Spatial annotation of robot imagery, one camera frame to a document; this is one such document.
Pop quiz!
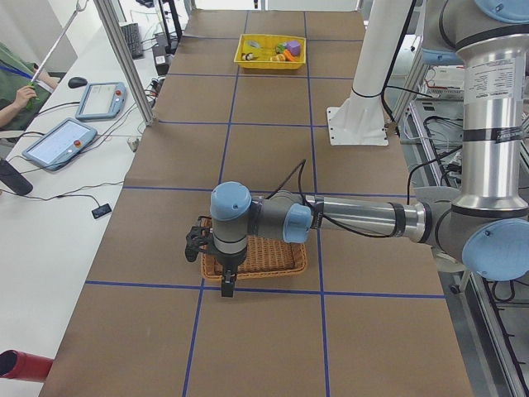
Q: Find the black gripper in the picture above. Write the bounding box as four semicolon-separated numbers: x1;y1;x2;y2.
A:
215;250;245;298

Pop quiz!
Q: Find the yellow tape roll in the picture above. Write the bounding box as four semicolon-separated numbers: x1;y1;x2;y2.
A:
244;40;261;49

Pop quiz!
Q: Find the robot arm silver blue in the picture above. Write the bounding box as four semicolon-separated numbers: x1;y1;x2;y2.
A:
195;1;528;297

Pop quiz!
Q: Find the brown wicker basket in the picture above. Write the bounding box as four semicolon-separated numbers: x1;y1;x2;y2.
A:
200;218;308;283

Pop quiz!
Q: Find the yellow plastic basket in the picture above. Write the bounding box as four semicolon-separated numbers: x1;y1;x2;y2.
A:
233;34;306;70

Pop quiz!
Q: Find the small black usb device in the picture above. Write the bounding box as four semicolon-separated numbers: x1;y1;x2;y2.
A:
91;203;112;219

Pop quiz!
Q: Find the lower teach pendant tablet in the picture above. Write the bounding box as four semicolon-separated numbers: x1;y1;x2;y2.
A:
22;118;97;171

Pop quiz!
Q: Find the teach pendant tablet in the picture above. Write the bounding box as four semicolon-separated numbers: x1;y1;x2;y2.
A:
22;118;97;171
75;82;127;122

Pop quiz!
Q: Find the upper teach pendant tablet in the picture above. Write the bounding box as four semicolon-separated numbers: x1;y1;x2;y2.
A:
75;82;127;122

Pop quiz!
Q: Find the toy bread roll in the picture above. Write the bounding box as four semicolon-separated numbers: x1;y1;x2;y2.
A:
269;54;286;62

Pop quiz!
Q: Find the orange toy carrot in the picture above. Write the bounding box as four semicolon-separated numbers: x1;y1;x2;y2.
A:
283;49;298;62

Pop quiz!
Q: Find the black cylinder object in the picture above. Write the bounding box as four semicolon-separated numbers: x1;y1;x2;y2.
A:
0;159;33;195

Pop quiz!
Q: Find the red cylinder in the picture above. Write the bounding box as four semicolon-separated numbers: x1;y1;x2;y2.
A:
1;350;54;383

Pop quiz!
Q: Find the black power adapter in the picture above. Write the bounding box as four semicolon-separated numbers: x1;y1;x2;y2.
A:
152;44;172;76

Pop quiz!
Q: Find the purple foam block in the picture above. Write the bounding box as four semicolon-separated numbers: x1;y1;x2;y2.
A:
285;40;302;57

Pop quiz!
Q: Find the black computer mouse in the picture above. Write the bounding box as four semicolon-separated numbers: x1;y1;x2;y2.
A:
68;76;88;88

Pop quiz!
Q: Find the black keyboard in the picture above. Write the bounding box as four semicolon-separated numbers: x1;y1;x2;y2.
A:
120;22;144;60

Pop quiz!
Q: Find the reacher grabber stick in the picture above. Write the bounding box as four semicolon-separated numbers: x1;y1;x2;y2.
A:
28;1;88;93

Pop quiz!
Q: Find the seated person green shirt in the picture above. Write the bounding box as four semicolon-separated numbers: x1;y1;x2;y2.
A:
1;43;58;131

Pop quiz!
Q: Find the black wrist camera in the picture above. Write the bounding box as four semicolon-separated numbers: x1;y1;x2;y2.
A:
184;215;212;262

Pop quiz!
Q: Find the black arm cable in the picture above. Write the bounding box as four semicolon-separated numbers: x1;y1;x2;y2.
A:
264;159;464;239

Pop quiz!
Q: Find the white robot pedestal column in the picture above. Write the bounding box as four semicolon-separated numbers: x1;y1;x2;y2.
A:
326;0;414;146

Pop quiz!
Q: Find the aluminium frame post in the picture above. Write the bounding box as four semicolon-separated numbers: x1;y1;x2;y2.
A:
93;0;155;127

